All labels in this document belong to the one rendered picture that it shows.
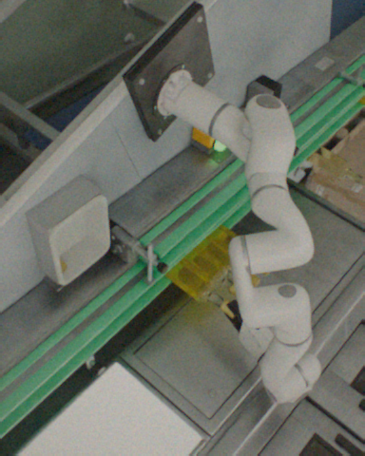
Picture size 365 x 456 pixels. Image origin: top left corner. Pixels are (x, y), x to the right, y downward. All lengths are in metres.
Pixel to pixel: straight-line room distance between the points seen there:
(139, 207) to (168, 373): 0.46
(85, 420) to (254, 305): 0.60
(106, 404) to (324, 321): 0.68
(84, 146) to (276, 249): 0.52
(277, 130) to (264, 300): 0.36
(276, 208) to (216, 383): 0.61
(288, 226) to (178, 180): 0.56
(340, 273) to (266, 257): 0.76
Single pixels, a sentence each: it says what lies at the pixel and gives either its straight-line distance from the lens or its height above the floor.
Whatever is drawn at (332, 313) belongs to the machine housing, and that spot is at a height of 1.36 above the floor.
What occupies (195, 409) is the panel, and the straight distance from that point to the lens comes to 1.58.
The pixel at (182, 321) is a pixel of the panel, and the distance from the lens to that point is 1.70.
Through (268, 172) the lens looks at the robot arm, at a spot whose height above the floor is 1.15.
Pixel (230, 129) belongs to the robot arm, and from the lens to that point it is 1.38.
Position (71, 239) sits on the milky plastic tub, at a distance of 1.52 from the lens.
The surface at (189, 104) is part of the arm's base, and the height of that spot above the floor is 0.86.
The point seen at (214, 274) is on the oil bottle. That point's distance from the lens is 1.60.
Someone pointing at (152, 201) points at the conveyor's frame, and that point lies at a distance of 1.59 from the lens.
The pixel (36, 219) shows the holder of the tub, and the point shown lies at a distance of 1.34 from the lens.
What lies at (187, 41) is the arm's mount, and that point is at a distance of 1.45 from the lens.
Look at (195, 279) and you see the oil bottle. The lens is 1.59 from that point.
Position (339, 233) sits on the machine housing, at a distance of 2.03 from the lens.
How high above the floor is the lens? 1.55
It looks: 23 degrees down
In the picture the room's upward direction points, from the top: 125 degrees clockwise
